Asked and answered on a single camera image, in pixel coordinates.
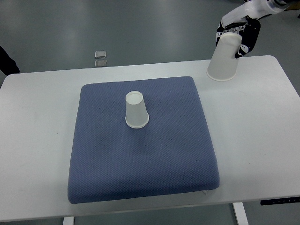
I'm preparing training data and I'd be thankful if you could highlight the blue quilted cushion pad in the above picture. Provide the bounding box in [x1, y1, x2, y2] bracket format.
[67, 76, 220, 204]

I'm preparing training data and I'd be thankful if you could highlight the white paper cup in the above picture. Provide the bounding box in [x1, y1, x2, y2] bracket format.
[206, 32, 241, 81]
[125, 91, 149, 129]

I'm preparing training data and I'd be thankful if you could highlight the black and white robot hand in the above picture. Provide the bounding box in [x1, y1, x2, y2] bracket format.
[216, 0, 275, 58]

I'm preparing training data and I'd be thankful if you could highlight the white table leg left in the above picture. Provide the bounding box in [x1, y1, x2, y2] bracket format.
[63, 217, 75, 225]

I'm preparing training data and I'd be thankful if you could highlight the lower metal floor plate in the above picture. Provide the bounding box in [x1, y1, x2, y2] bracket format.
[95, 60, 107, 68]

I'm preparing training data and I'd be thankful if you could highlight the white table leg right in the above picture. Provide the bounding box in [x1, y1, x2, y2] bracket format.
[232, 202, 249, 225]

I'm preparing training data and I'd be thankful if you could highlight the upper metal floor plate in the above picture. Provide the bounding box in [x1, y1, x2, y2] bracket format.
[94, 50, 107, 59]

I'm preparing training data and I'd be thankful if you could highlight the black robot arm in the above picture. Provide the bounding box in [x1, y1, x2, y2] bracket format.
[274, 0, 300, 6]

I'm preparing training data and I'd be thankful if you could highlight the white table leg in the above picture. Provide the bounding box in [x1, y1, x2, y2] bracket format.
[63, 217, 75, 225]
[232, 202, 249, 225]

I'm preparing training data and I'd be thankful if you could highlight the person in black clothes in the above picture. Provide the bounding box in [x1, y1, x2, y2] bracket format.
[0, 46, 20, 76]

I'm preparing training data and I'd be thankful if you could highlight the black table control panel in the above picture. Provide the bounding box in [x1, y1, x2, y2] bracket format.
[260, 196, 300, 206]

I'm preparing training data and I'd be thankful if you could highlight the cardboard box corner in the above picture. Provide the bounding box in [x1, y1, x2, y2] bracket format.
[286, 1, 300, 11]

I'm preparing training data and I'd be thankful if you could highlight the metal floor plate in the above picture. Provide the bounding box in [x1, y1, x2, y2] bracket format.
[94, 50, 107, 59]
[95, 60, 107, 68]

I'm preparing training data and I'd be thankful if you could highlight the white paper cup on cushion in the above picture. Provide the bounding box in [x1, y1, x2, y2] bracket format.
[125, 91, 149, 129]

